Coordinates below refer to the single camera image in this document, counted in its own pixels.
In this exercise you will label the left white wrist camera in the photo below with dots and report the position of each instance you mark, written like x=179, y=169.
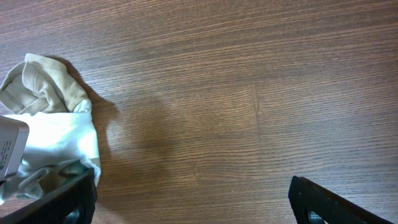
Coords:
x=13, y=136

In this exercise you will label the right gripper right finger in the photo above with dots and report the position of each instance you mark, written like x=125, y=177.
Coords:
x=311, y=203

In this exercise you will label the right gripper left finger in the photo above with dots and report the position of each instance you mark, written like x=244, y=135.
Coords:
x=73, y=202

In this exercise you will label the white and beige garment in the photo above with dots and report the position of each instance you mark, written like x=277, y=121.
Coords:
x=62, y=138

